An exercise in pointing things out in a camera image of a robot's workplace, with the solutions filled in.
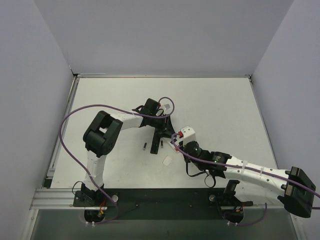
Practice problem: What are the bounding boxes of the white red remote control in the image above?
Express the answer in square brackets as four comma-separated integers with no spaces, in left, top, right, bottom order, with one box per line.
[169,140,180,153]

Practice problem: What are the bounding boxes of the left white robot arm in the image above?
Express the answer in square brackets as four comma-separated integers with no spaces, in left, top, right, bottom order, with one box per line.
[81,98,175,206]

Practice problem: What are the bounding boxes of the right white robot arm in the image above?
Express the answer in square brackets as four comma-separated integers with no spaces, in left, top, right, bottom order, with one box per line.
[170,139,319,218]

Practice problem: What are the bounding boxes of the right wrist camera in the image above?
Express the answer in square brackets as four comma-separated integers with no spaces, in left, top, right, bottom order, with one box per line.
[177,125,196,146]

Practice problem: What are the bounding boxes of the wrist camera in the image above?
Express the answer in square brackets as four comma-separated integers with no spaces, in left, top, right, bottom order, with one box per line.
[177,125,196,146]
[161,103,171,111]

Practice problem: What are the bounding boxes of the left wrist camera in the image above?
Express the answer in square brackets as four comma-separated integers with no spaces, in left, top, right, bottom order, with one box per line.
[161,103,171,111]

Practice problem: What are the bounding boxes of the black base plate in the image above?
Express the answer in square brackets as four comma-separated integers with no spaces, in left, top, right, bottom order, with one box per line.
[73,188,253,221]

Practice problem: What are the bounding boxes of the aluminium rail frame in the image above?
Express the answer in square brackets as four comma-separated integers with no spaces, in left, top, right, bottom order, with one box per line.
[22,77,298,240]

